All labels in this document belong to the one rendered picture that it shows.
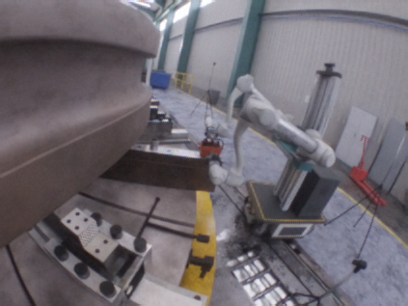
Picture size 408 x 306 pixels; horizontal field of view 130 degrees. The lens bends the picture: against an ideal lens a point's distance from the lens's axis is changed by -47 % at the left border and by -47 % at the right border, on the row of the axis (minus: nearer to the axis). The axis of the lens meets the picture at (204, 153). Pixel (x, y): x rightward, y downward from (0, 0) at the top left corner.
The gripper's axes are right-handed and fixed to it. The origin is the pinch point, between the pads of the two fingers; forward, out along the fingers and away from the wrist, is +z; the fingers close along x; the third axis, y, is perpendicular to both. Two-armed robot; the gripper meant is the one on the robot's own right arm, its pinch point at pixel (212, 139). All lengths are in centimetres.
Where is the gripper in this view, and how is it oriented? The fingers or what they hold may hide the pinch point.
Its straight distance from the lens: 164.0
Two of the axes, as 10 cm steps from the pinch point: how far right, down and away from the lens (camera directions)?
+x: 9.7, 1.3, 1.8
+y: 2.2, -7.6, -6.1
